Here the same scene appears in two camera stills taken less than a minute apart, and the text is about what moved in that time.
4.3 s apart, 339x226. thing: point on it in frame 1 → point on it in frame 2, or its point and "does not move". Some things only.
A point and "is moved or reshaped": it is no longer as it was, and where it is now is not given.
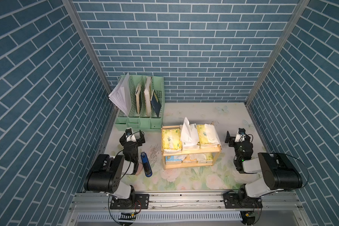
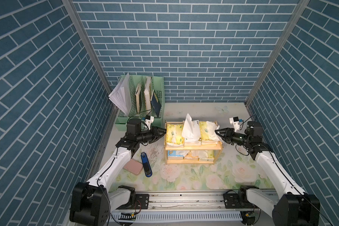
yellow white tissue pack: x=207 y=136 is moved or reshaped
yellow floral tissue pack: x=172 y=141 is moved or reshaped
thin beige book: x=137 y=94 does not move
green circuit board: x=131 y=216 does not move
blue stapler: x=148 y=169 does not move
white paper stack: x=121 y=95 does not move
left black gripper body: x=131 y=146 → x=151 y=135
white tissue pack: x=189 y=135 is moved or reshaped
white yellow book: x=147 y=91 does not move
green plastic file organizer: x=147 y=107 does not move
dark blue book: x=156 y=103 does not move
